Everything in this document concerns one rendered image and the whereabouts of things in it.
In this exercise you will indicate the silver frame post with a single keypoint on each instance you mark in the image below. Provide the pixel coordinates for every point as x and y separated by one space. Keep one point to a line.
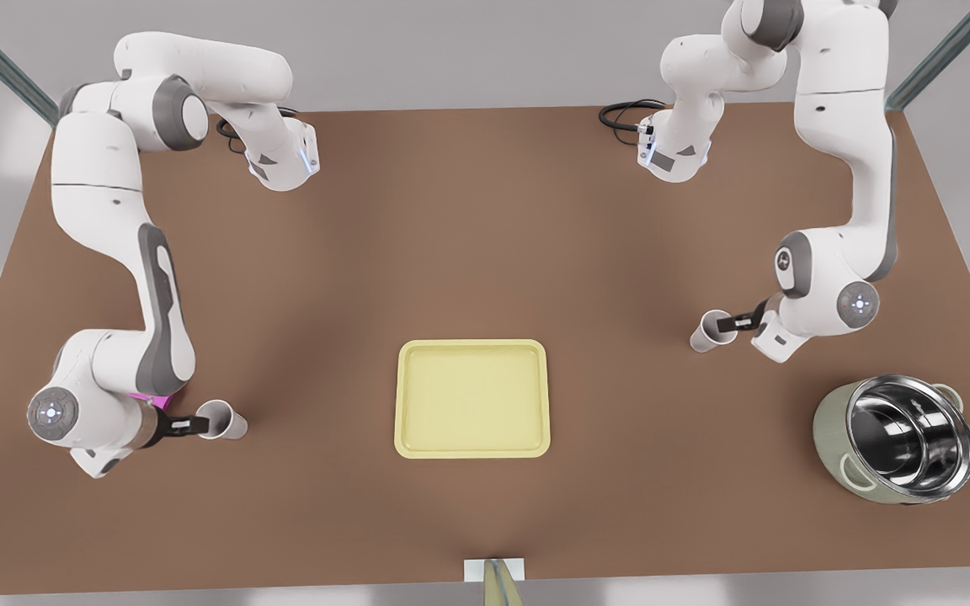
1 63
501 587
948 52

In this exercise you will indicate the pale yellow rectangular tray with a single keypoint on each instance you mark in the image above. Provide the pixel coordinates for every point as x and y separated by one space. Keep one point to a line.
472 399

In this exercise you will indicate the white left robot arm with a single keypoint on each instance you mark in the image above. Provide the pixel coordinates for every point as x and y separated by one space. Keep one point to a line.
839 126

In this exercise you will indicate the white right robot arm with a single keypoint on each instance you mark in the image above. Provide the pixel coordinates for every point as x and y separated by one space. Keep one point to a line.
98 202

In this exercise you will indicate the green pot with steel interior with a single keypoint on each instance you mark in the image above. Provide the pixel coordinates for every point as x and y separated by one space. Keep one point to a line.
910 438

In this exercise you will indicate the white IKEA cup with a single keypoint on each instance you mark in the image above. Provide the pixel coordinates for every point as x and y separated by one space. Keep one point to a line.
708 332
226 422

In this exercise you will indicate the white frame post foot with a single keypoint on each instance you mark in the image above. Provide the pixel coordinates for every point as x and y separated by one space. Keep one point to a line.
472 570

